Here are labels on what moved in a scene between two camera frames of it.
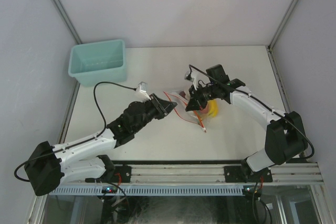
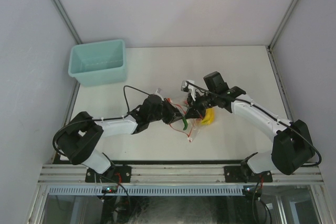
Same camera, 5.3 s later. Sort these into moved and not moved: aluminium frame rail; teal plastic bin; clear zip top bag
Moved: clear zip top bag
Not moved: aluminium frame rail; teal plastic bin
